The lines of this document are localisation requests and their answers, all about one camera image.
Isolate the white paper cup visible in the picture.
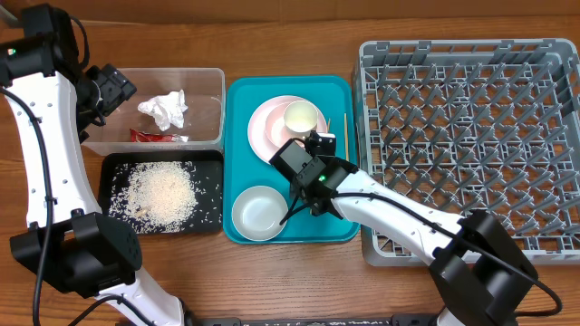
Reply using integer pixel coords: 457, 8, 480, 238
284, 101, 318, 137

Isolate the red snack wrapper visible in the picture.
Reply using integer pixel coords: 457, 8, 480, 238
130, 129, 189, 143

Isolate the white tissue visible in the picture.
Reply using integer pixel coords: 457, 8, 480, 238
138, 90, 189, 131

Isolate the grey bowl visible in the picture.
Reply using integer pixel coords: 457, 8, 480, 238
231, 186, 288, 242

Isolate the pile of rice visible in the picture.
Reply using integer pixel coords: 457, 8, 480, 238
108, 160, 222, 235

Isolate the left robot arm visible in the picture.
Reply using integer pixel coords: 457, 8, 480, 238
1, 4, 197, 325

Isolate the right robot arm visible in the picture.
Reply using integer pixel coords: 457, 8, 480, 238
269, 134, 538, 325

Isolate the black waste tray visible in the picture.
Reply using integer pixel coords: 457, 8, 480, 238
97, 149, 225, 235

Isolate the grey dishwasher rack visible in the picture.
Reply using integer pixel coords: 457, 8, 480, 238
353, 38, 579, 265

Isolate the small pink plate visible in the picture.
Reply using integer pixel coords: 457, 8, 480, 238
266, 103, 305, 148

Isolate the large pink plate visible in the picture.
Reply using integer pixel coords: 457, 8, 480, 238
247, 95, 305, 164

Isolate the right wooden chopstick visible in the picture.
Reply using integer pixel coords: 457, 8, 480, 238
343, 113, 350, 161

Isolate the clear plastic bin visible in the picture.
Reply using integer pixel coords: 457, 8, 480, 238
82, 68, 226, 156

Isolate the teal serving tray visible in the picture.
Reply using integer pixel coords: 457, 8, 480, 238
223, 75, 358, 245

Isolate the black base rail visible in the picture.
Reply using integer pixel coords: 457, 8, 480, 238
188, 313, 437, 326

